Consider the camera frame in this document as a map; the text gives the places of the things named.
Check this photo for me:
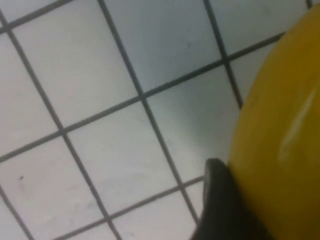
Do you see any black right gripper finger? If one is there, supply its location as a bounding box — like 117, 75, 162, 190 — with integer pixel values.
189, 157, 276, 240

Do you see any yellow plastic banana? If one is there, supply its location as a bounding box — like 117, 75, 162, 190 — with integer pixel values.
228, 4, 320, 240

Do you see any white grid tablecloth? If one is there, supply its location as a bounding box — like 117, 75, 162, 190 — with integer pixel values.
0, 0, 320, 240

